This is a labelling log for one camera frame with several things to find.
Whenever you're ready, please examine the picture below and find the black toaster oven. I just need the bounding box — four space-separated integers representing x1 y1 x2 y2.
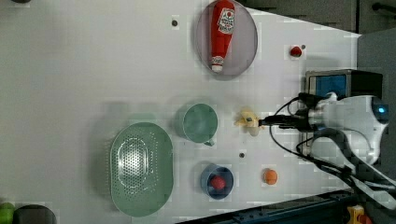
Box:
298 69 384 157

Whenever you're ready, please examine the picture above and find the orange toy fruit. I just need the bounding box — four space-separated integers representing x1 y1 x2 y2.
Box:
263 169 278 185

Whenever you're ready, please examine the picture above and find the red ketchup bottle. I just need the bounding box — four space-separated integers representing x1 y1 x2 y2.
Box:
210 0 235 73

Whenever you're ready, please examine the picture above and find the green mug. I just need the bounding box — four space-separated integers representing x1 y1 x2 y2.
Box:
175 104 219 147

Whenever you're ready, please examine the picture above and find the peeled yellow toy banana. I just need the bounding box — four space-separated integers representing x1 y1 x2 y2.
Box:
234 107 262 136

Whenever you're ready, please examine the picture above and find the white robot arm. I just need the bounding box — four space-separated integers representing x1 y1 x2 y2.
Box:
258 92 395 211

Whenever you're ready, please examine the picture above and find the green bottle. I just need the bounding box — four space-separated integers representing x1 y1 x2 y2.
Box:
0 203 15 224

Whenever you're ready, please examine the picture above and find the green perforated colander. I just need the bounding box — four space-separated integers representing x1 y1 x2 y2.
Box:
109 122 174 217

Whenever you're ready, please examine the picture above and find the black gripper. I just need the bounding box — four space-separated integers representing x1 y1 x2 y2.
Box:
262 115 310 131

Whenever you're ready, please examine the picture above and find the grey round plate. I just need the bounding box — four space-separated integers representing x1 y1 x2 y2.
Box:
194 0 258 77

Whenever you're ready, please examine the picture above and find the red toy strawberry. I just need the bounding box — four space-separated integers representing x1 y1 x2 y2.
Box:
290 46 303 57

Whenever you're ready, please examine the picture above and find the blue bowl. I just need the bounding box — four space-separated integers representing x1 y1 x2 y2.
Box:
201 163 233 200

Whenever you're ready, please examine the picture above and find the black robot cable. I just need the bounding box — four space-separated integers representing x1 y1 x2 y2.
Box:
268 96 356 175

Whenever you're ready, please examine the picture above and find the red ball in bowl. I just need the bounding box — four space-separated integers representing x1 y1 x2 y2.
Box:
210 175 226 190

